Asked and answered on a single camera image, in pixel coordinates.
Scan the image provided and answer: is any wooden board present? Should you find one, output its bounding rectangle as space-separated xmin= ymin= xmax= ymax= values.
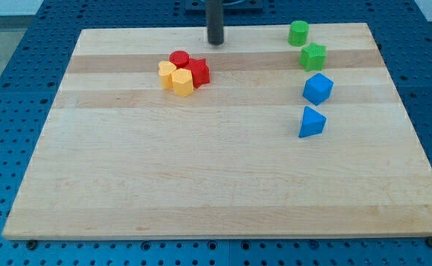
xmin=2 ymin=23 xmax=432 ymax=240

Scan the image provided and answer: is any green star block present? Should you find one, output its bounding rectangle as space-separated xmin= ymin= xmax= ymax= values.
xmin=299 ymin=42 xmax=326 ymax=72

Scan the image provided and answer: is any yellow pentagon block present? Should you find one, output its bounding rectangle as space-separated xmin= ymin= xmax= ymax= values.
xmin=171 ymin=68 xmax=194 ymax=97

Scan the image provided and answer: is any blue triangle block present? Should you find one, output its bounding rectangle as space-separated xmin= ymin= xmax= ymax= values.
xmin=298 ymin=106 xmax=327 ymax=138

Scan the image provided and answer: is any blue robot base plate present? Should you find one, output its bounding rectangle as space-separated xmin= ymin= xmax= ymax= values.
xmin=182 ymin=0 xmax=264 ymax=14

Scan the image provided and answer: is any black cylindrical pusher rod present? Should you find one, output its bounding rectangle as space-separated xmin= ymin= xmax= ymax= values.
xmin=205 ymin=0 xmax=224 ymax=46

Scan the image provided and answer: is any yellow heart block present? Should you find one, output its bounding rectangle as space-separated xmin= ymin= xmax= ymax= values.
xmin=158 ymin=61 xmax=176 ymax=89

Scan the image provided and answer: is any red star block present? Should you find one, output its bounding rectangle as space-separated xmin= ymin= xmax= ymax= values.
xmin=185 ymin=58 xmax=210 ymax=89

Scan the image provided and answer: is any blue cube block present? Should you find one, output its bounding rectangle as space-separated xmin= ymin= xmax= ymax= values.
xmin=302 ymin=73 xmax=334 ymax=106

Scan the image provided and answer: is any red cylinder block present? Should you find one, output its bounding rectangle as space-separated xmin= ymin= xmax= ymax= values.
xmin=169 ymin=50 xmax=191 ymax=69

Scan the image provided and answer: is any green cylinder block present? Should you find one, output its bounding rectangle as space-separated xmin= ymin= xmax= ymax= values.
xmin=288 ymin=21 xmax=309 ymax=47

